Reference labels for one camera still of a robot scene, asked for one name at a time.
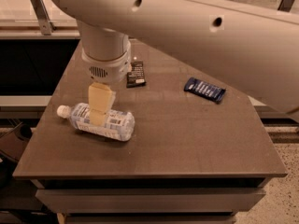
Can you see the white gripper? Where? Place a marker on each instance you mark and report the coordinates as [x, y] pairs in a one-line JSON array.
[[106, 69]]

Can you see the metal railing bracket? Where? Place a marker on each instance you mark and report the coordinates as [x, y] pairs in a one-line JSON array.
[[43, 19], [286, 5]]

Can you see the dark object at left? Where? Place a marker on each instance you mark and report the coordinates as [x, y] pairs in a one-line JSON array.
[[13, 143]]

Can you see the left metal railing bracket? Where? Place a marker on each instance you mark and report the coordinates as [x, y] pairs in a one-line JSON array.
[[43, 19]]

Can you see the right metal railing bracket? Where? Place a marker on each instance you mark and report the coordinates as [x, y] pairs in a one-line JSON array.
[[286, 5]]

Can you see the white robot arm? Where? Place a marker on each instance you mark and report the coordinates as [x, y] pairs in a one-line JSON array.
[[253, 49]]

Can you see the clear blue-labelled plastic bottle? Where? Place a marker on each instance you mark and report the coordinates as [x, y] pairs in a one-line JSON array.
[[117, 125]]

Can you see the grey drawer cabinet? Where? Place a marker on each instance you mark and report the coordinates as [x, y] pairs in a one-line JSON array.
[[150, 206]]

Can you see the black snack bar wrapper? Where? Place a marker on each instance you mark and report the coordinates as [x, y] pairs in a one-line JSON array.
[[136, 75]]

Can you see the blue snack bar wrapper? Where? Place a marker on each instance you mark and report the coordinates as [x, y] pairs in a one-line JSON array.
[[204, 89]]

